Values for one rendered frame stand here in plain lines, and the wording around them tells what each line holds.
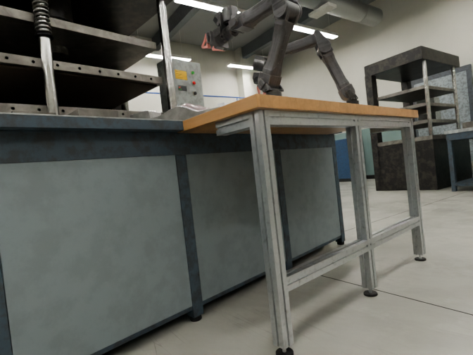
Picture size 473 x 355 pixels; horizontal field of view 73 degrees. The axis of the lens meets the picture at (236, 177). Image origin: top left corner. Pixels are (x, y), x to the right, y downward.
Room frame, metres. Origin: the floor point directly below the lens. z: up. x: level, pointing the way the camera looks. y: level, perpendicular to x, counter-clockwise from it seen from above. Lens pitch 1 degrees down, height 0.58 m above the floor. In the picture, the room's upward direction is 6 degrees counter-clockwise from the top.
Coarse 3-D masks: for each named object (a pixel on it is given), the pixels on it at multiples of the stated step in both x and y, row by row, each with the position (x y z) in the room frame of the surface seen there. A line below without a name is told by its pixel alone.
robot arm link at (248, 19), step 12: (264, 0) 1.23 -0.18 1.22; (276, 0) 1.15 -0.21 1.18; (288, 0) 1.21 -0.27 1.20; (240, 12) 1.32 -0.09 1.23; (252, 12) 1.28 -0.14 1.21; (264, 12) 1.24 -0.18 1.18; (276, 12) 1.16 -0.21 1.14; (300, 12) 1.18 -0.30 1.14; (240, 24) 1.32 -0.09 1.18; (252, 24) 1.32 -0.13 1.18
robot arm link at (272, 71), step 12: (288, 12) 1.14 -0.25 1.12; (276, 24) 1.18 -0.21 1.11; (288, 24) 1.17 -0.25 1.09; (276, 36) 1.20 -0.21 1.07; (288, 36) 1.19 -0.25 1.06; (276, 48) 1.20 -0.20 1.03; (276, 60) 1.21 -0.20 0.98; (264, 72) 1.25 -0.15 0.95; (276, 72) 1.24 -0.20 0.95; (276, 84) 1.26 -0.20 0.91
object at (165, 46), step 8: (160, 0) 2.18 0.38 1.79; (160, 8) 2.18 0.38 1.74; (160, 16) 2.18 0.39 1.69; (160, 24) 2.18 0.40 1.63; (160, 32) 2.19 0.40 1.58; (168, 32) 2.22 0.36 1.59; (160, 40) 2.20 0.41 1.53; (168, 40) 2.20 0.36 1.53; (168, 48) 2.19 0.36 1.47; (168, 56) 2.19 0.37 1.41; (168, 64) 2.18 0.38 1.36; (168, 72) 2.18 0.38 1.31; (168, 80) 2.18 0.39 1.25; (168, 88) 2.18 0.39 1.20; (168, 96) 2.19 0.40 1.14; (128, 104) 2.70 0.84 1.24; (168, 104) 2.19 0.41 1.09; (176, 104) 2.20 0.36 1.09
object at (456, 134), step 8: (464, 128) 4.01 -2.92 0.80; (472, 128) 3.93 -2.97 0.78; (448, 136) 4.16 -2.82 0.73; (456, 136) 4.09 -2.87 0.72; (464, 136) 4.02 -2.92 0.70; (472, 136) 3.95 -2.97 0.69; (448, 144) 4.17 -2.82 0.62; (448, 152) 4.18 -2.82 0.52; (456, 184) 4.14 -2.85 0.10; (464, 184) 4.07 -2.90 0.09; (472, 184) 4.00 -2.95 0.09
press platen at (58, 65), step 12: (0, 60) 1.56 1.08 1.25; (12, 60) 1.60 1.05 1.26; (24, 60) 1.64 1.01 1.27; (36, 60) 1.68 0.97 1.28; (72, 72) 1.81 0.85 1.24; (84, 72) 1.85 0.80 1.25; (96, 72) 1.90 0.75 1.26; (108, 72) 1.95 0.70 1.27; (120, 72) 2.00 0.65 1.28; (156, 84) 2.20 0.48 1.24
